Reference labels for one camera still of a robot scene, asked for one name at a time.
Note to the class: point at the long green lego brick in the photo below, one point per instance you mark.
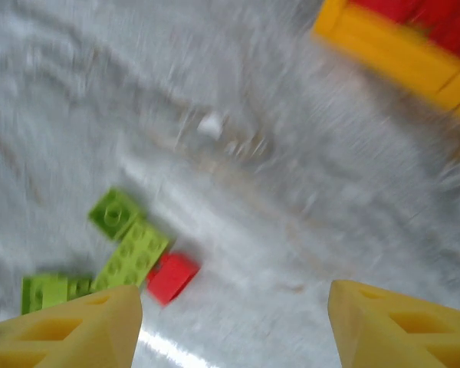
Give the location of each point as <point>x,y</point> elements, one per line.
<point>134,260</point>

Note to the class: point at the red lego brick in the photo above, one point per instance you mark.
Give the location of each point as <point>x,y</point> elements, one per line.
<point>172,276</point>
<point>444,27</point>

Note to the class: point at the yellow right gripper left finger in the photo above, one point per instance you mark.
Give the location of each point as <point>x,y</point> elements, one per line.
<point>61,337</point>

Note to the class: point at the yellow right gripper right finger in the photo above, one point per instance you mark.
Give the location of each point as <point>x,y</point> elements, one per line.
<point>406,333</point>

